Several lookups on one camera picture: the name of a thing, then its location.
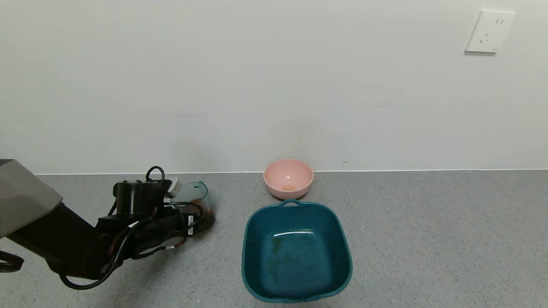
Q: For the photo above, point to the white wall socket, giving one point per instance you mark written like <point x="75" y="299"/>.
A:
<point x="489" y="32"/>

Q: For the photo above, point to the pink bowl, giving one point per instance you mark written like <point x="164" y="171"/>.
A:
<point x="288" y="179"/>

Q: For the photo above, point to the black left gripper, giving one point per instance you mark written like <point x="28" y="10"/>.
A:
<point x="191" y="223"/>

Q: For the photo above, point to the teal plastic basin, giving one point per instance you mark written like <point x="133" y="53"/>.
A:
<point x="295" y="256"/>

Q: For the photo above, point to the clear blue ribbed cup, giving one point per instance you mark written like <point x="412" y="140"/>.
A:
<point x="195" y="194"/>

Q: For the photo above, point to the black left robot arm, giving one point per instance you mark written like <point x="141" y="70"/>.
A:
<point x="47" y="231"/>

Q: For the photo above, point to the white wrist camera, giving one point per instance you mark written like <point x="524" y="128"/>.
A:
<point x="173" y="185"/>

